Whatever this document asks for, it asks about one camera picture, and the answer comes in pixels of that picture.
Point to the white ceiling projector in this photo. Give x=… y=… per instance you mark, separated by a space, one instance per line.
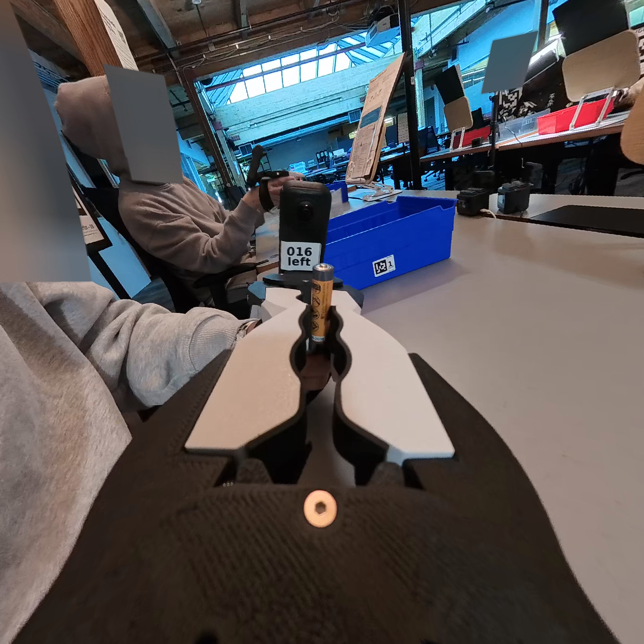
x=385 y=27

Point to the cardboard sheet on stand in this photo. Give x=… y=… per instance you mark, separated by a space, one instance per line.
x=375 y=120

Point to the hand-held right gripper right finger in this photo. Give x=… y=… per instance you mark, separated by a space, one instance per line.
x=397 y=407

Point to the small red plastic bin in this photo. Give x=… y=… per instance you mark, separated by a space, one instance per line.
x=477 y=136

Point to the large blue plastic bin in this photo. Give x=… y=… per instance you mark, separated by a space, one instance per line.
x=402 y=236

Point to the grey wrist band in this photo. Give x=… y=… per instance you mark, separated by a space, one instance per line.
x=247 y=331

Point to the person's left forearm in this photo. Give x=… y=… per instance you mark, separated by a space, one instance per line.
x=126 y=342

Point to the black office chair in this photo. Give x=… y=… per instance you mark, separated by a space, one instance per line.
x=221 y=274

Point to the person's grey hoodie torso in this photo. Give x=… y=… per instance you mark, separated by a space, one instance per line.
x=45 y=478

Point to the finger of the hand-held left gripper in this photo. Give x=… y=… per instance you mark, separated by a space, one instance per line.
x=281 y=302
x=349 y=303

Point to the black desk mat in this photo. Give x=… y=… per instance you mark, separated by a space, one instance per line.
x=588 y=220

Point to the yellow and black battery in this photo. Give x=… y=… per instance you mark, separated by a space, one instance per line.
x=322 y=302

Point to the large red plastic bin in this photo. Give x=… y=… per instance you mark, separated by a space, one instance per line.
x=558 y=120

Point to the small beige board stand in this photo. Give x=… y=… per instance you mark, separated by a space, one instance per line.
x=459 y=113

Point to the beige rounded board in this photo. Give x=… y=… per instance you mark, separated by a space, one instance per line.
x=633 y=131

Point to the small blue plastic bin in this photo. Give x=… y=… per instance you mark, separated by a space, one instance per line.
x=338 y=193

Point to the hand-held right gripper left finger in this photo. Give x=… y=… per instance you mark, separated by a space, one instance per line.
x=251 y=392

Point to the large beige board stand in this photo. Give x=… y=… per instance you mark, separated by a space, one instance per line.
x=598 y=65

